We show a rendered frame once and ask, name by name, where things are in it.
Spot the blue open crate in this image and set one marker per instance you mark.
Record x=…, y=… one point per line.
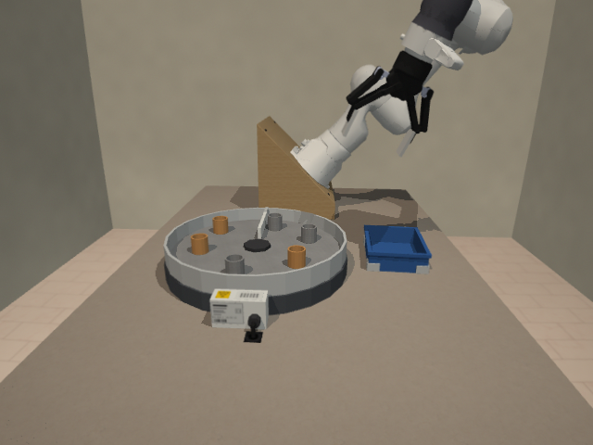
x=395, y=249

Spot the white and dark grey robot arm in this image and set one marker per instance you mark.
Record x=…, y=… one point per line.
x=484, y=29

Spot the grey metal bushing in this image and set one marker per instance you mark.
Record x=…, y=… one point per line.
x=275, y=222
x=235, y=264
x=308, y=233

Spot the bronze bushing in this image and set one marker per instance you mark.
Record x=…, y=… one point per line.
x=296, y=257
x=199, y=244
x=220, y=225

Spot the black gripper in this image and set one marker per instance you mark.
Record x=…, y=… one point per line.
x=400, y=86

